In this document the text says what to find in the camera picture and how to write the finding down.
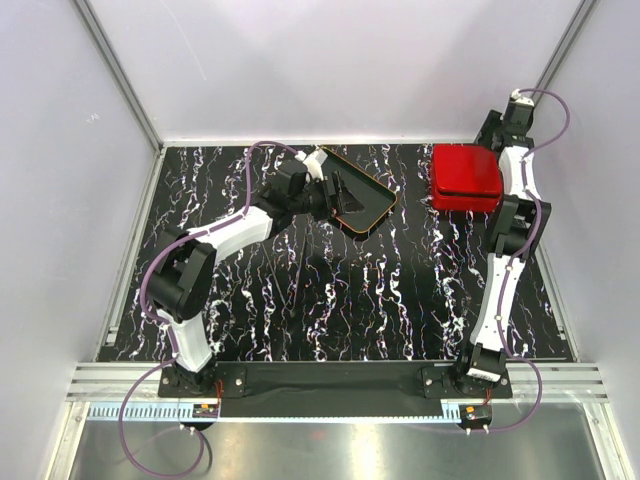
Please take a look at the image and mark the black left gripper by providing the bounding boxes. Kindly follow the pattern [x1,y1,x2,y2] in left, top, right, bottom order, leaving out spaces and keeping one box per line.
[290,172,364,222]

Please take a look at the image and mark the red box lid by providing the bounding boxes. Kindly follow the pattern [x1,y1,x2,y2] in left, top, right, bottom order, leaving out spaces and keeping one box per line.
[431,144,503,198]

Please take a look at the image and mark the red chocolate box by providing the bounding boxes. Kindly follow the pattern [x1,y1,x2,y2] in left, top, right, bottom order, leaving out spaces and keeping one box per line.
[432,190,502,213]

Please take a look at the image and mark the metal tweezers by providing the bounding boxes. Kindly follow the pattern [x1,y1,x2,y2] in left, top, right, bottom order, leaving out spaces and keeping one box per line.
[261,235,307,318]

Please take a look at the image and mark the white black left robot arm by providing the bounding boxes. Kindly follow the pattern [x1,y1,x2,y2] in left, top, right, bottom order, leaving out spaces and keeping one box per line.
[140,160,372,396]

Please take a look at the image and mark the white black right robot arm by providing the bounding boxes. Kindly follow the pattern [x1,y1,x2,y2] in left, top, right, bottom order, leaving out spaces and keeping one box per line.
[451,90,551,397]

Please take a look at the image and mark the dark green gold-rimmed tray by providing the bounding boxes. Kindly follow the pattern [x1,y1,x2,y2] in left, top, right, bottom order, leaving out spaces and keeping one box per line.
[322,147,397,241]

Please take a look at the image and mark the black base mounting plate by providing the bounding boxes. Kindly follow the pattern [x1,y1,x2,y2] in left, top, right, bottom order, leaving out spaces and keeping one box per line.
[158,361,513,423]

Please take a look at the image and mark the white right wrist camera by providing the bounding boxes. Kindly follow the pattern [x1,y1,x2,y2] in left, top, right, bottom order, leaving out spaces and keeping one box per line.
[509,89,535,124]

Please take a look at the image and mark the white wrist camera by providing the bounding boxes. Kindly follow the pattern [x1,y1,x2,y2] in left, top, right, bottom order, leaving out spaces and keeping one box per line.
[295,147,327,180]
[509,89,535,124]

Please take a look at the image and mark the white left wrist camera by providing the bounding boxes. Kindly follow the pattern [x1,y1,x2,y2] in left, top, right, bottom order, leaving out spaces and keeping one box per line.
[295,147,327,180]

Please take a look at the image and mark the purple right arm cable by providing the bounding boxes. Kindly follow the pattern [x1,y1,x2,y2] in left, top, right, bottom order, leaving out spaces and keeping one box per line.
[499,88,572,436]

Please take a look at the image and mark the aluminium frame post right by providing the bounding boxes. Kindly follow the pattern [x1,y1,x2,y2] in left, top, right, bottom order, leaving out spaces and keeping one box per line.
[503,0,601,151]

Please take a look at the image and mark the aluminium frame post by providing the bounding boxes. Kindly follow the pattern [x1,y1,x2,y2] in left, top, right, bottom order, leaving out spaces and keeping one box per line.
[70,0,163,152]
[503,0,601,151]

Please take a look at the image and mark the aluminium frame post left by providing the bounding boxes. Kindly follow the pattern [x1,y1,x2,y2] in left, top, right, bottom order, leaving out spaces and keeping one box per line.
[70,0,163,152]

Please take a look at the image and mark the aluminium front rail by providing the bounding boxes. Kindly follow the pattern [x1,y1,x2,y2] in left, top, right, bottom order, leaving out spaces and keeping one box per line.
[67,362,611,426]

